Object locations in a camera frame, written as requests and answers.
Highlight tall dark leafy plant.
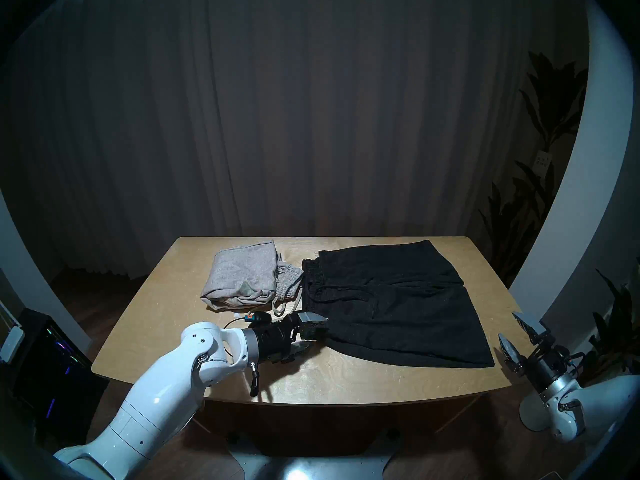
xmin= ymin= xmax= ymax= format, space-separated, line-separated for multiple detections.
xmin=477 ymin=50 xmax=590 ymax=287

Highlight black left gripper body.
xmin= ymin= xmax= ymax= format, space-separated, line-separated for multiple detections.
xmin=247 ymin=318 xmax=330 ymax=365

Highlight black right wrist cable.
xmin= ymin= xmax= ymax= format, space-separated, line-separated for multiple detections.
xmin=560 ymin=351 xmax=587 ymax=377

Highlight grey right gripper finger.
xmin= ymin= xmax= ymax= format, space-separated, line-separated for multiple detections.
xmin=498 ymin=333 xmax=525 ymax=374
xmin=512 ymin=311 xmax=552 ymax=346

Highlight grey drawstring pants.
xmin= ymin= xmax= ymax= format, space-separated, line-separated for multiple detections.
xmin=200 ymin=240 xmax=305 ymax=318

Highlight small white box device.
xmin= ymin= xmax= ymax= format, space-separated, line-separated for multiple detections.
xmin=0 ymin=324 xmax=25 ymax=364

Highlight black computer tower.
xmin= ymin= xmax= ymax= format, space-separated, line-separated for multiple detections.
xmin=12 ymin=308 xmax=108 ymax=447

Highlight brown pleated curtain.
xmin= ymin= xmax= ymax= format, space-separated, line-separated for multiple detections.
xmin=0 ymin=0 xmax=591 ymax=285

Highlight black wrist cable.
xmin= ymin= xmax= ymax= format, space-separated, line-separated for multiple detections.
xmin=560 ymin=351 xmax=587 ymax=377
xmin=222 ymin=316 xmax=263 ymax=398

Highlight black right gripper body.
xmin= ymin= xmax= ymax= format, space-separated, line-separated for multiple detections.
xmin=519 ymin=340 xmax=577 ymax=393

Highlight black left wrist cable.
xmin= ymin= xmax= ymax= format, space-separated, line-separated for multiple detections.
xmin=222 ymin=316 xmax=263 ymax=398

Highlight white cylindrical plant pot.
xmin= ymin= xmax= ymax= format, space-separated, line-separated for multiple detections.
xmin=519 ymin=391 xmax=556 ymax=432

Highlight black drawstring pants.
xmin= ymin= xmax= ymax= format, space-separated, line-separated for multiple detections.
xmin=301 ymin=240 xmax=496 ymax=369

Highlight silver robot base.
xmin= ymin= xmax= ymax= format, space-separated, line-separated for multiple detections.
xmin=230 ymin=434 xmax=401 ymax=480

